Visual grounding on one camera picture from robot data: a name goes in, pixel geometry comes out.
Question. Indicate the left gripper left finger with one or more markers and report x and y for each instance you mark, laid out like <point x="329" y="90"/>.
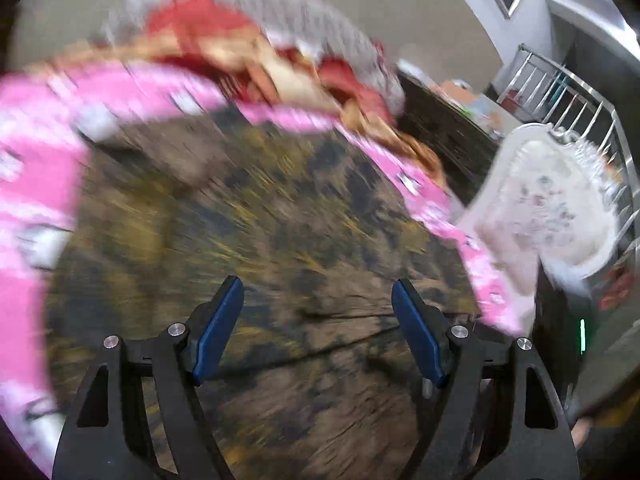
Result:
<point x="136" y="414"/>

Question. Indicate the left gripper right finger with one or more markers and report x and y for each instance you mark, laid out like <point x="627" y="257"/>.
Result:
<point x="496" y="413"/>

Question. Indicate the brown floral batik garment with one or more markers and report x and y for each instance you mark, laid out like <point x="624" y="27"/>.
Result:
<point x="316" y="380"/>

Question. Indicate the white ornate upholstered chair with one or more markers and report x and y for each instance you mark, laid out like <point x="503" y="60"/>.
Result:
<point x="547" y="197"/>

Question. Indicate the dark carved wooden cabinet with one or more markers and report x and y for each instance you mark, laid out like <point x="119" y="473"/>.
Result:
<point x="466" y="150"/>

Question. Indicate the pink penguin blanket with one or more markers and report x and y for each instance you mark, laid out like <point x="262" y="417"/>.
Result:
<point x="42" y="152"/>

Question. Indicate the silver metal railing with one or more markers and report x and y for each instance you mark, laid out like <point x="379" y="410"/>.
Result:
<point x="538" y="89"/>

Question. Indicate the red gold satin sheet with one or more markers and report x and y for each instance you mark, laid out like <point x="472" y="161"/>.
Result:
<point x="226" y="46"/>

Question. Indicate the grey floral headboard cushion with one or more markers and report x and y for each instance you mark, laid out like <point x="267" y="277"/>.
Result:
<point x="309" y="23"/>

